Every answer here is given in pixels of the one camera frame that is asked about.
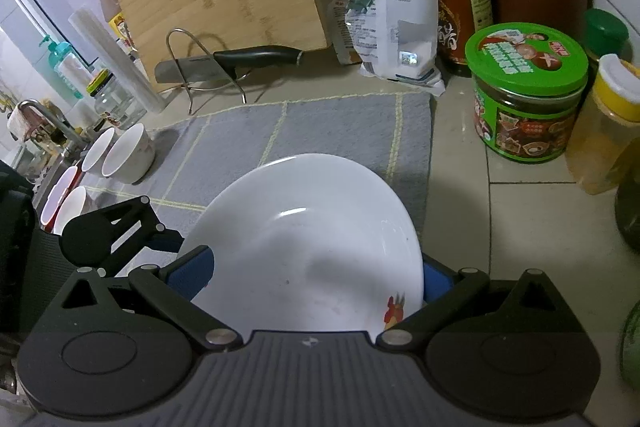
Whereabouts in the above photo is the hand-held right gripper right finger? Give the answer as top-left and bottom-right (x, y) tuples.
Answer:
(375, 259), (572, 354)

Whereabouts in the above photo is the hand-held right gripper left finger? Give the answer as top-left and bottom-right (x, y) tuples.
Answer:
(44, 245), (243, 353)

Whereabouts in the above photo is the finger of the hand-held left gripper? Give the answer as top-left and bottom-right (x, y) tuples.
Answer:
(97, 196), (186, 277)

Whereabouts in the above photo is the white bowl with pink pattern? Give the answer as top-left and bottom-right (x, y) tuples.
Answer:
(80, 127), (119, 172)

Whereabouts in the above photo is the white flower print plate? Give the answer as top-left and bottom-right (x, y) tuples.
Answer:
(177, 153), (426, 344)

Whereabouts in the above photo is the red and white basin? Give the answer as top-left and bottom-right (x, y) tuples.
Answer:
(40, 166), (81, 228)

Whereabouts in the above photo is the cloth on faucet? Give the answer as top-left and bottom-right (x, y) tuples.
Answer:
(7, 104), (43, 142)

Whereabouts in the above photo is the metal faucet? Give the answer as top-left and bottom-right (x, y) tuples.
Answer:
(7, 99), (84, 158)

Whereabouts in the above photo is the glass jar with green lid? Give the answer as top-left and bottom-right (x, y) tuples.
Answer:
(87, 69), (134, 128)

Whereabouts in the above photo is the tall plastic wrap roll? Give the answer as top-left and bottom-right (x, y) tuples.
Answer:
(69, 7), (167, 114)

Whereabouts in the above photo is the grey checked mat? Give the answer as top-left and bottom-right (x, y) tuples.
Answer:
(75, 92), (434, 269)

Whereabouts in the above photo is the green dish soap bottle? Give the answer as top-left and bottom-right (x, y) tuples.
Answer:
(42, 36), (84, 100)

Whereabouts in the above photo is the green lidded sauce jar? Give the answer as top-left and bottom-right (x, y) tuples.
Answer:
(464, 23), (590, 164)

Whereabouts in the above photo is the yellow seasoning bottle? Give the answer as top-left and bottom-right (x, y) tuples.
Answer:
(565, 53), (640, 196)

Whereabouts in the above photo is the cooking oil bottle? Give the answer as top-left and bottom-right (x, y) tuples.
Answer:
(95, 0), (137, 54)

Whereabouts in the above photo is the white plastic bag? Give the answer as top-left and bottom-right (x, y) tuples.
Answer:
(327, 0), (447, 98)

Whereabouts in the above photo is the green capped bottle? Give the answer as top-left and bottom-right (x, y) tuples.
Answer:
(582, 8), (630, 60)

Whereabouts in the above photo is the metal wire knife rack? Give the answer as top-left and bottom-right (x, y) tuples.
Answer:
(166, 28), (247, 116)

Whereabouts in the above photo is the black handled cleaver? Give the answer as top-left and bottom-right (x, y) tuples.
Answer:
(155, 46), (305, 86)

